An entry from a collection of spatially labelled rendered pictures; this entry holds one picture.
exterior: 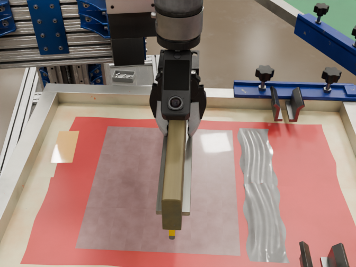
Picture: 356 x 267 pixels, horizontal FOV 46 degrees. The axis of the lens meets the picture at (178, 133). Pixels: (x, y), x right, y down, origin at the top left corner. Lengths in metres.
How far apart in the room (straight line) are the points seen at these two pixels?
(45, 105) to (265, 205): 0.57
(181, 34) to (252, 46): 2.62
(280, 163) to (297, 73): 2.11
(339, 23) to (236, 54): 1.67
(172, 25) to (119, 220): 0.39
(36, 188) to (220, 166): 0.39
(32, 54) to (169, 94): 0.79
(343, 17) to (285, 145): 0.71
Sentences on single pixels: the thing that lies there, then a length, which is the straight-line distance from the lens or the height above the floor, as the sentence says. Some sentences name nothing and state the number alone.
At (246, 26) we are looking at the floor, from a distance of 3.54.
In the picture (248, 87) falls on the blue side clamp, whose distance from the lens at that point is 1.08.
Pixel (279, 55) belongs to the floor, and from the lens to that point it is 3.20.
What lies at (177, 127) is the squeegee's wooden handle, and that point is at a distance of 0.73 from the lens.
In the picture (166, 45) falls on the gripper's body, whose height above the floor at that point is 1.29.
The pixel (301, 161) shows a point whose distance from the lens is 0.97.
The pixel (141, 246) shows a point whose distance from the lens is 0.80.
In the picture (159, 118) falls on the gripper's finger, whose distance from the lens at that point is 0.77.
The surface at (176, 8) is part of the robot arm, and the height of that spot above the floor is 1.35.
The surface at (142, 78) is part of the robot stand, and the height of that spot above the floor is 0.21.
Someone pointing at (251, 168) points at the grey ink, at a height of 0.96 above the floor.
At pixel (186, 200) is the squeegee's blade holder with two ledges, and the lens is 0.70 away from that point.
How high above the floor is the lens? 1.62
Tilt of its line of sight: 42 degrees down
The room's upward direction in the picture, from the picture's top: straight up
